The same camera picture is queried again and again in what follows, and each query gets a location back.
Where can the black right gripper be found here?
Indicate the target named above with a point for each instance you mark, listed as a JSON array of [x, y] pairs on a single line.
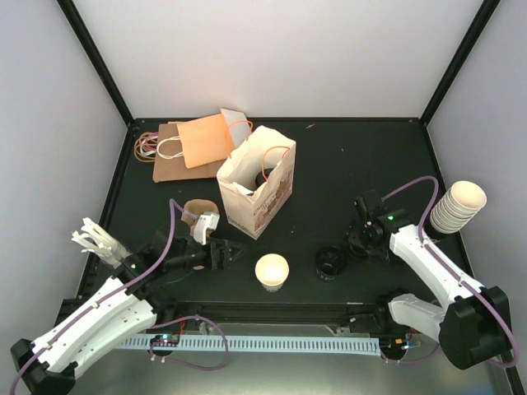
[[353, 237]]

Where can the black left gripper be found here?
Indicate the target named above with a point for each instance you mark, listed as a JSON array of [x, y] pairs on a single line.
[[215, 262]]

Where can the black plastic cup lid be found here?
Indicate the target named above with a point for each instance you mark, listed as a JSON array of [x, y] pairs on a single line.
[[357, 252]]

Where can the single paper coffee cup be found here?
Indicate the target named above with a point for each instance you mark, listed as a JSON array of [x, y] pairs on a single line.
[[272, 270]]

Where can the brown pulp cup carrier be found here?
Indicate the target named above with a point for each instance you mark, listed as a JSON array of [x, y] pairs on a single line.
[[197, 207]]

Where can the printed white paper bag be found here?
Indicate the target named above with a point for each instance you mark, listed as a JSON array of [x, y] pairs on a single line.
[[248, 208]]

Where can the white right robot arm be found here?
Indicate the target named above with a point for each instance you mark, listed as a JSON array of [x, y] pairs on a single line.
[[470, 322]]

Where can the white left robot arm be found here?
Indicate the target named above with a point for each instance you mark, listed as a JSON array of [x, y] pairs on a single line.
[[132, 300]]

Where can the stack of paper cups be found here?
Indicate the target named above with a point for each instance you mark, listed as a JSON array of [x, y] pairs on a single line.
[[460, 204]]

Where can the orange kraft paper bag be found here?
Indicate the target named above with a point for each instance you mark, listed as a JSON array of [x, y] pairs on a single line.
[[213, 138]]

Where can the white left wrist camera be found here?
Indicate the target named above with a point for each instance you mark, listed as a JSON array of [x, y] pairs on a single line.
[[206, 223]]

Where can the white slotted cable rail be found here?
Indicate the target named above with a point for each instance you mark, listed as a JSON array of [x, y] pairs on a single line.
[[363, 346]]

